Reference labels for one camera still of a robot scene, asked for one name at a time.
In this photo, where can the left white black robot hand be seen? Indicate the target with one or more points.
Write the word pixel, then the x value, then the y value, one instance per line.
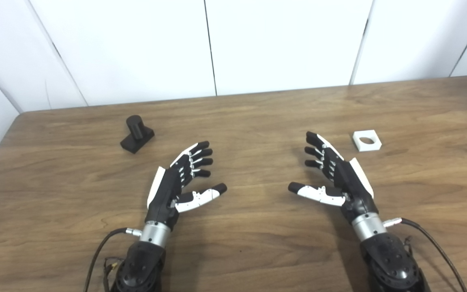
pixel 164 194

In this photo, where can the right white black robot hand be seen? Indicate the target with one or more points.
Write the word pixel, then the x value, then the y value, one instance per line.
pixel 353 186

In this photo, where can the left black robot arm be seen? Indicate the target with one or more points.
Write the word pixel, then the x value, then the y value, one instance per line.
pixel 140 267

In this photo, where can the white square piece with hole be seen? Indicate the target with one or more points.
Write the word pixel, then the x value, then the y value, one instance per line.
pixel 373 146

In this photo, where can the black peg with square base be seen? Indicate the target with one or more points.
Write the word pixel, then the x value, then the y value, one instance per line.
pixel 136 138

